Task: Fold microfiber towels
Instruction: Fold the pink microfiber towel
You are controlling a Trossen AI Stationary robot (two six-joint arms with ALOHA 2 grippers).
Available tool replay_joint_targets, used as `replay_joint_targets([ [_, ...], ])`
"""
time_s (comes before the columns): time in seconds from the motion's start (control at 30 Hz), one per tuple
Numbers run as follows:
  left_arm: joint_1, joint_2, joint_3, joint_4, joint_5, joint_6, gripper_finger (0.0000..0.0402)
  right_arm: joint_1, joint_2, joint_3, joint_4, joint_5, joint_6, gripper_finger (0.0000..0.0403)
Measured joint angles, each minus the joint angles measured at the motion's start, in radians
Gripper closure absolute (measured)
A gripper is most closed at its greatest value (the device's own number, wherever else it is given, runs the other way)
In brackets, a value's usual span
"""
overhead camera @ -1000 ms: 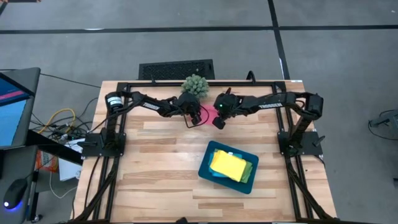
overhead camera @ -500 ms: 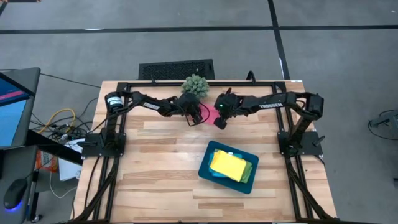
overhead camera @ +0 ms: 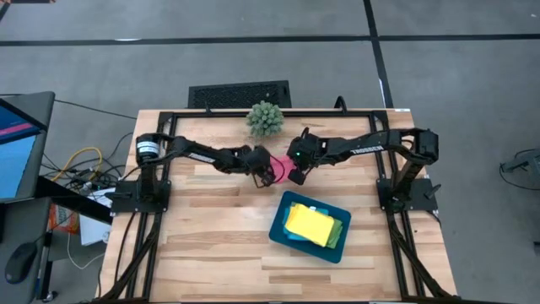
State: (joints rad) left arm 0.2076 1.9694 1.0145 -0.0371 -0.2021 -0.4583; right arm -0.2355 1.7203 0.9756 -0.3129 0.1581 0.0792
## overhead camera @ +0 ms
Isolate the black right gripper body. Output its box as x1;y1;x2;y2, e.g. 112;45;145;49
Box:
286;133;325;170

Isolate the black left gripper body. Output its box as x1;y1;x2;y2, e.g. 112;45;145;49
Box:
240;144;276;187

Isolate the yellow microfiber towel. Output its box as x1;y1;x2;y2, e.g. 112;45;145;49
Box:
283;203;336;248

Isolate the teal plastic bin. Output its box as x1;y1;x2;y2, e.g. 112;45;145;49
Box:
268;190;353;265

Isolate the green microfiber towel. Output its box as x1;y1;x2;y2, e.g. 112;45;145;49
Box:
324;216;345;250

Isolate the artificial green potted plant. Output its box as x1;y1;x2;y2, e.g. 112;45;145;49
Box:
246;100;285;138

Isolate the black perforated floor grille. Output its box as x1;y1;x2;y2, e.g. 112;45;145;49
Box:
187;79;292;110

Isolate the white paper sheet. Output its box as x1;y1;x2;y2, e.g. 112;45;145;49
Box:
78;187;115;247

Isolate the orange bag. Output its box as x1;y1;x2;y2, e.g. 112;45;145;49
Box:
48;204;81;236

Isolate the black floor stand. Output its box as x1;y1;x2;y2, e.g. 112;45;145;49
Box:
499;147;540;181

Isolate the blue-lit computer screen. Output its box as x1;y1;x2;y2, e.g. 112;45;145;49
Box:
0;90;56;204

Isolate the gray side desk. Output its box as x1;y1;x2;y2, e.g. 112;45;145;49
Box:
0;196;54;304

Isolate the black computer mouse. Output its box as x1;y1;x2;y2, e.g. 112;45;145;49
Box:
3;242;38;285

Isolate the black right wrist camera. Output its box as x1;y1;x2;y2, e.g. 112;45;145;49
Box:
289;167;306;187

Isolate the black metal table frame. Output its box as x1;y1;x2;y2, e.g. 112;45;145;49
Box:
99;109;459;303

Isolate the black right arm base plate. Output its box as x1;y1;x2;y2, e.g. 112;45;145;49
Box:
376;176;440;212

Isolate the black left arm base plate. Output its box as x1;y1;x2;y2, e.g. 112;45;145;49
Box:
110;179;172;214

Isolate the black floor cable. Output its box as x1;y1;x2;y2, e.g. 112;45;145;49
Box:
53;99;138;121

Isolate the yellow cable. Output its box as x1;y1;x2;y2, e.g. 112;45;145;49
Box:
52;146;104;182

